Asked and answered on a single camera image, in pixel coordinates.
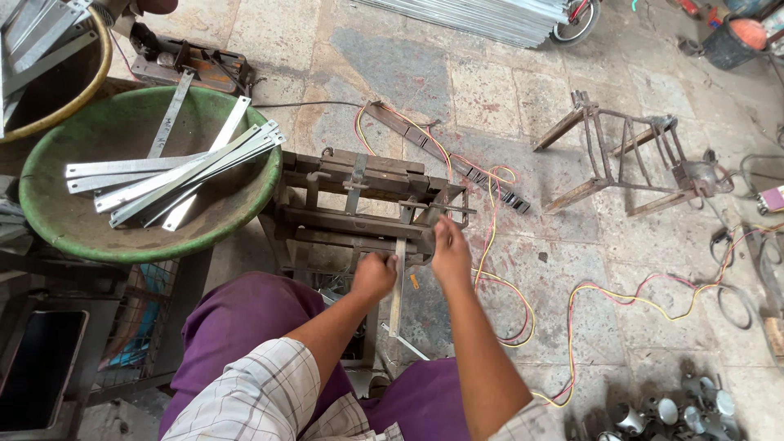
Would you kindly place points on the person's left hand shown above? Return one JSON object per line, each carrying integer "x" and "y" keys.
{"x": 372, "y": 279}

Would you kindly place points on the person's right hand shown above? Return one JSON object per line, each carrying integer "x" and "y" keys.
{"x": 452, "y": 260}

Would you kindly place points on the person's right fingers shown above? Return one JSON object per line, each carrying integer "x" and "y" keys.
{"x": 447, "y": 230}

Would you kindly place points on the person's left fingers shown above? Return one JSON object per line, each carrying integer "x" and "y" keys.
{"x": 387, "y": 264}

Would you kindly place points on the long galvanized metal strip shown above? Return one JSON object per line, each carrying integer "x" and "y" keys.
{"x": 397, "y": 306}

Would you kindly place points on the small orange piece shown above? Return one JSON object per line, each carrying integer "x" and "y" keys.
{"x": 414, "y": 282}

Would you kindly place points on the rusty metal bending jig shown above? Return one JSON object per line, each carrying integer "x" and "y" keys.
{"x": 355, "y": 208}

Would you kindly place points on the thin metal strip offcut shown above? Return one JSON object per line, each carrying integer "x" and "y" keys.
{"x": 407, "y": 346}

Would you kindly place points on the slotted rusty metal bar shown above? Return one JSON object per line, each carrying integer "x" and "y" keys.
{"x": 429, "y": 144}

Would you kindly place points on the person's purple trousers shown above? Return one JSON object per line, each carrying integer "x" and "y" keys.
{"x": 245, "y": 312}

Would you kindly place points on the person's checked shirt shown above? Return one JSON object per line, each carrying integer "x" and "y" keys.
{"x": 263, "y": 398}

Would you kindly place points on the dark metal stand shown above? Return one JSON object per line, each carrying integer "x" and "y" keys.
{"x": 184, "y": 306}

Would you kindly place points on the stack of corrugated metal sheets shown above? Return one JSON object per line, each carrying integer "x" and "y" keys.
{"x": 490, "y": 15}

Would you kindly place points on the pile of galvanized strips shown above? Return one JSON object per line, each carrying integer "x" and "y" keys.
{"x": 184, "y": 177}

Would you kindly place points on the bicycle wheel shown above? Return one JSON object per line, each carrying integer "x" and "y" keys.
{"x": 579, "y": 27}

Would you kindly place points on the scribbled galvanized metal strip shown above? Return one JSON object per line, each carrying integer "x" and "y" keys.
{"x": 171, "y": 113}

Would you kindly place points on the rusty hand press machine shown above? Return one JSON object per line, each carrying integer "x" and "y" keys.
{"x": 196, "y": 64}

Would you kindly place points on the heap of shiny metal parts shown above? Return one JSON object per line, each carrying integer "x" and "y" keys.
{"x": 667, "y": 410}

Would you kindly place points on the green metal basin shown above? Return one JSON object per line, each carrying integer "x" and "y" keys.
{"x": 92, "y": 226}

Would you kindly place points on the small white and purple box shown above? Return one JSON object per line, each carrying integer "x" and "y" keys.
{"x": 772, "y": 200}

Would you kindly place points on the rusty flat metal piece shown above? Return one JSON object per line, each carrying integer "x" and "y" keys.
{"x": 769, "y": 288}

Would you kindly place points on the black bucket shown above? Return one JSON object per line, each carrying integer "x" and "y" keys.
{"x": 723, "y": 49}

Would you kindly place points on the yellow-rimmed metal basin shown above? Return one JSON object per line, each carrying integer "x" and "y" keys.
{"x": 92, "y": 86}

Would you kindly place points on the orange round lid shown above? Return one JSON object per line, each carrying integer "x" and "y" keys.
{"x": 748, "y": 34}

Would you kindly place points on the black phone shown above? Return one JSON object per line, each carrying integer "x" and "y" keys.
{"x": 40, "y": 367}

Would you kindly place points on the bundle of grey metal strips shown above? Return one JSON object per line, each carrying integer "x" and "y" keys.
{"x": 37, "y": 37}

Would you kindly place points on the rusty welded metal frame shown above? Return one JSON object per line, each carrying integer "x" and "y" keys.
{"x": 612, "y": 153}

